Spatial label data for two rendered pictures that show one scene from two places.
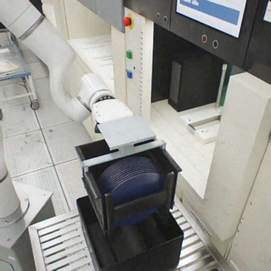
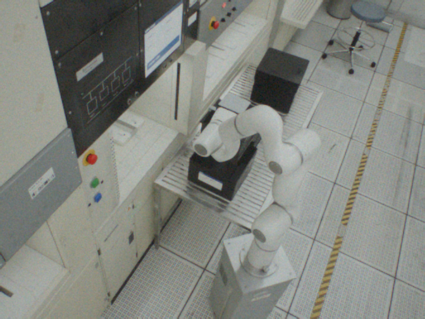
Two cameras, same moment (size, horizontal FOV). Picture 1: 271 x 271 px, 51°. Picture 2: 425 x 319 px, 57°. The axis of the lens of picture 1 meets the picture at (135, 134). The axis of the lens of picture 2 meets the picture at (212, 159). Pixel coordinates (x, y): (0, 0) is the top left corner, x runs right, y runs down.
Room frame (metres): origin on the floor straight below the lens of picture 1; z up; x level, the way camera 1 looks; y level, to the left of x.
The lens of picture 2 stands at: (1.60, 0.95, 2.47)
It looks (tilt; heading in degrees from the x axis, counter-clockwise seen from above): 49 degrees down; 224
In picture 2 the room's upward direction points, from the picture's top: 10 degrees clockwise
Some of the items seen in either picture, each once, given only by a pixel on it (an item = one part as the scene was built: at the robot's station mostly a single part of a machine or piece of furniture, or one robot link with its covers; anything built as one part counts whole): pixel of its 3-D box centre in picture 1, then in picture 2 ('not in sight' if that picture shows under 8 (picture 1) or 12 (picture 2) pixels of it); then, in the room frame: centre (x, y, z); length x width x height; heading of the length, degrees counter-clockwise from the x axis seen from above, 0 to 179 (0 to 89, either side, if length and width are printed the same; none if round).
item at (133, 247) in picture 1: (127, 231); (222, 163); (0.57, 0.03, 0.85); 0.28 x 0.28 x 0.17; 24
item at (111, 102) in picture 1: (110, 114); (223, 120); (0.67, 0.07, 1.26); 0.11 x 0.10 x 0.07; 24
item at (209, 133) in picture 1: (207, 123); not in sight; (1.16, -0.36, 0.89); 0.22 x 0.21 x 0.04; 116
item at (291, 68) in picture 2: not in sight; (278, 80); (-0.18, -0.30, 0.89); 0.29 x 0.29 x 0.25; 29
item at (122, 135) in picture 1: (125, 173); (229, 128); (0.58, 0.03, 1.12); 0.24 x 0.20 x 0.32; 114
